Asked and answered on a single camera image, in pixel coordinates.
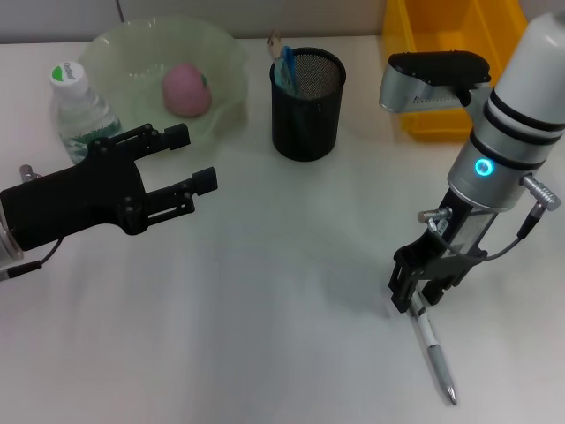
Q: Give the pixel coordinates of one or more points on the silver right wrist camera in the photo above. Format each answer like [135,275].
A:
[424,84]

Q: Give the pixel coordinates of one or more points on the yellow plastic bin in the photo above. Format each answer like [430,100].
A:
[441,26]

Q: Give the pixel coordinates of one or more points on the clear plastic bottle green label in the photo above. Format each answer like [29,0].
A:
[75,115]

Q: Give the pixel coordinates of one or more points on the white grey ballpoint pen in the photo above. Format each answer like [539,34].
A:
[430,342]

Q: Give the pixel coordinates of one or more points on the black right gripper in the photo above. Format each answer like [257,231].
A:
[459,238]

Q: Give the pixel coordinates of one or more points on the black mesh pen holder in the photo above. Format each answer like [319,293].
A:
[304,128]

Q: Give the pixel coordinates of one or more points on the pink peach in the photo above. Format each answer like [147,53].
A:
[185,90]

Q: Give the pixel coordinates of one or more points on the blue scissors with sheath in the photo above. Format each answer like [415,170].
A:
[287,70]

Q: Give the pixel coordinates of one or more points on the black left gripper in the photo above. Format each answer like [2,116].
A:
[79,199]

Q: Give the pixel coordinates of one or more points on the pale green glass fruit plate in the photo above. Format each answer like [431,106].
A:
[132,110]

